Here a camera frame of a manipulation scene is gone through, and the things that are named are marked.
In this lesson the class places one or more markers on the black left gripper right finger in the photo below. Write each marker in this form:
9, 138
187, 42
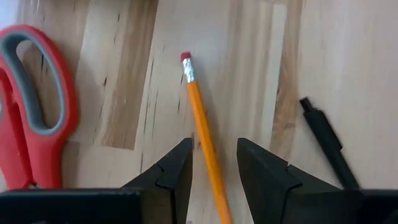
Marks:
280, 196

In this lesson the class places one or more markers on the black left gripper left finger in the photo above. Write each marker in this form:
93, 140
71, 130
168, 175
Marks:
174, 186

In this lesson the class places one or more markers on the orange pencil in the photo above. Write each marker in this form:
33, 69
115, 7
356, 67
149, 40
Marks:
205, 133

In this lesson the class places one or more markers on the black pen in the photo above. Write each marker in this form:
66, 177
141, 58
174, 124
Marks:
326, 140

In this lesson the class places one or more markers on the red grey scissors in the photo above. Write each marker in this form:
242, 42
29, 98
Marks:
46, 155

